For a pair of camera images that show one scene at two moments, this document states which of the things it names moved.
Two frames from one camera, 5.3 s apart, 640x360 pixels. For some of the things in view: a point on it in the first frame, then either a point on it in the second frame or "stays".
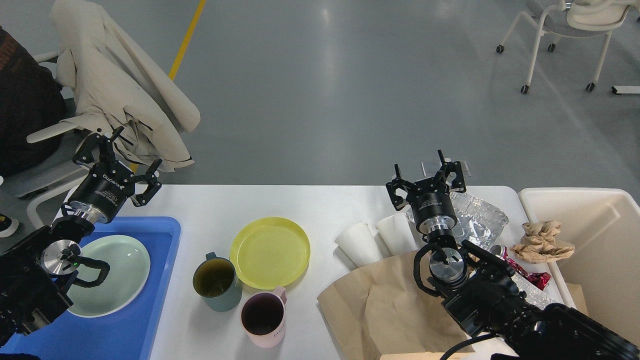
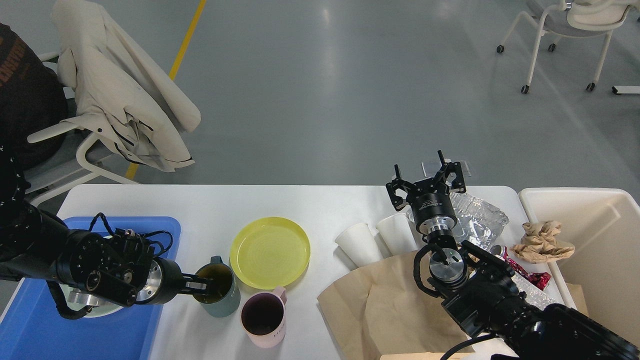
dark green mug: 216,279 stays
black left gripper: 102,193 to 164,282
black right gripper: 433,208 stays
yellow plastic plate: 269,252 stays
